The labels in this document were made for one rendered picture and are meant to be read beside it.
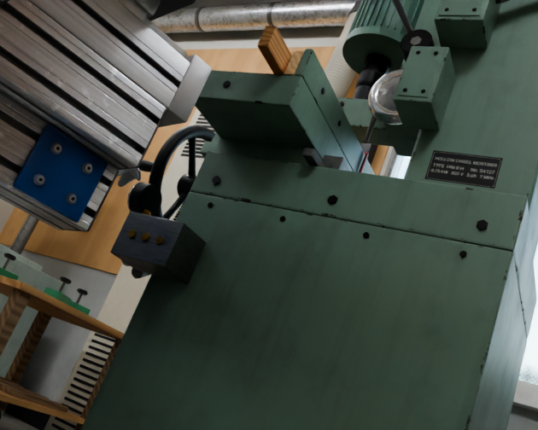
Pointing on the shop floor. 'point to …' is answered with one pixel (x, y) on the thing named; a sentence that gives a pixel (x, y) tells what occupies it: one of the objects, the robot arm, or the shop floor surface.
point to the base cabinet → (318, 331)
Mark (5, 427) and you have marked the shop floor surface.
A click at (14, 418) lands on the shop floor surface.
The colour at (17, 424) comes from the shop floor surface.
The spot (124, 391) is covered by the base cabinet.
